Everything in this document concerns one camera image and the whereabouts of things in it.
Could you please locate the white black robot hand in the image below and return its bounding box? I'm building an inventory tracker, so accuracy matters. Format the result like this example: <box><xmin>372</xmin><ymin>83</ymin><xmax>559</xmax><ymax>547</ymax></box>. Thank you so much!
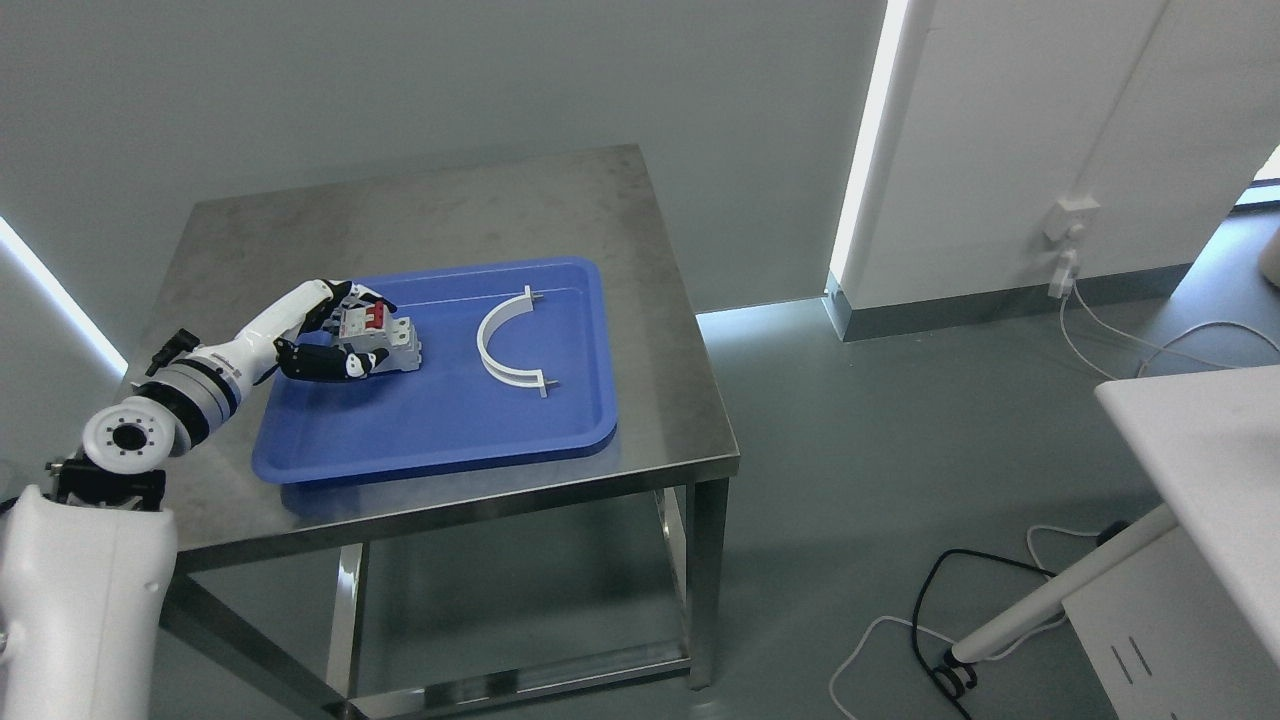
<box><xmin>236</xmin><ymin>279</ymin><xmax>398</xmax><ymax>383</ymax></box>

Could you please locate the grey red circuit breaker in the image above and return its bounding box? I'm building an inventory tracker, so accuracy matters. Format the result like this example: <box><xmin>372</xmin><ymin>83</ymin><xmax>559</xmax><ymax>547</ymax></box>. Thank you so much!
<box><xmin>333</xmin><ymin>300</ymin><xmax>422</xmax><ymax>373</ymax></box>

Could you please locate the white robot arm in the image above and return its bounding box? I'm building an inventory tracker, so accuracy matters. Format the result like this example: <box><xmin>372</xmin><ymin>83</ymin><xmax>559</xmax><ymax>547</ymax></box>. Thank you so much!
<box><xmin>3</xmin><ymin>279</ymin><xmax>420</xmax><ymax>719</ymax></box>

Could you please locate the blue plastic tray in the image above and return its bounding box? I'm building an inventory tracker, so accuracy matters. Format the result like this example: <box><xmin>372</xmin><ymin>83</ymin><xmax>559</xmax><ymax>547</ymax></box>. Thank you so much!
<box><xmin>251</xmin><ymin>256</ymin><xmax>618</xmax><ymax>486</ymax></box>

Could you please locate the stainless steel table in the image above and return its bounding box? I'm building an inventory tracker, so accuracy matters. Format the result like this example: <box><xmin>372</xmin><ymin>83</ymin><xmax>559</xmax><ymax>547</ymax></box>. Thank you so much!
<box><xmin>128</xmin><ymin>145</ymin><xmax>740</xmax><ymax>719</ymax></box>

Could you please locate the white power adapter plug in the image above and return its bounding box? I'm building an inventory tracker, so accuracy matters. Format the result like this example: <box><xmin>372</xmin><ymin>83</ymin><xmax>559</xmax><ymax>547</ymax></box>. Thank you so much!
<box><xmin>1047</xmin><ymin>247</ymin><xmax>1080</xmax><ymax>300</ymax></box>

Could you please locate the white desk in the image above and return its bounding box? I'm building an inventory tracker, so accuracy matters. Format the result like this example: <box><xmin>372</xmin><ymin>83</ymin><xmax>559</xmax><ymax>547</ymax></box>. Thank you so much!
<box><xmin>943</xmin><ymin>365</ymin><xmax>1279</xmax><ymax>666</ymax></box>

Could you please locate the white perforated cabinet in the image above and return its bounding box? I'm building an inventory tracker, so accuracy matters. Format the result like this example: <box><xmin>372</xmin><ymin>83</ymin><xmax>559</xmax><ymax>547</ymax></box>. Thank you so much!
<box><xmin>1065</xmin><ymin>528</ymin><xmax>1279</xmax><ymax>719</ymax></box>

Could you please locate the beige plant pot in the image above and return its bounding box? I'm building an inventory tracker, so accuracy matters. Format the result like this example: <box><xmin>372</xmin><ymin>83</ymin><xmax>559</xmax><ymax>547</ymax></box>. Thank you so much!
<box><xmin>1257</xmin><ymin>229</ymin><xmax>1280</xmax><ymax>290</ymax></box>

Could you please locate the white curved plastic bracket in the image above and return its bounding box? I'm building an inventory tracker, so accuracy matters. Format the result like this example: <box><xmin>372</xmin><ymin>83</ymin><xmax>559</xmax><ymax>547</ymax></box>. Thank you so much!
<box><xmin>474</xmin><ymin>284</ymin><xmax>559</xmax><ymax>401</ymax></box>

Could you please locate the black cable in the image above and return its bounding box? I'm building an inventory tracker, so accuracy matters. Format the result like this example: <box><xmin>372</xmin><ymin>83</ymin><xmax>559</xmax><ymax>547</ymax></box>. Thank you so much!
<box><xmin>913</xmin><ymin>520</ymin><xmax>1132</xmax><ymax>720</ymax></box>

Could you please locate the white wall socket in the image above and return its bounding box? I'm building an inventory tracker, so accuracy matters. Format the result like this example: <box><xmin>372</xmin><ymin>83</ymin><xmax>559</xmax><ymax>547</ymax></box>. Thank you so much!
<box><xmin>1042</xmin><ymin>196</ymin><xmax>1100</xmax><ymax>243</ymax></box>

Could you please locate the white cable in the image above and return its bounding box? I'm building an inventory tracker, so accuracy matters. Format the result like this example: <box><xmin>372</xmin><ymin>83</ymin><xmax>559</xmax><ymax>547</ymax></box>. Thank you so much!
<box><xmin>1059</xmin><ymin>281</ymin><xmax>1280</xmax><ymax>380</ymax></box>

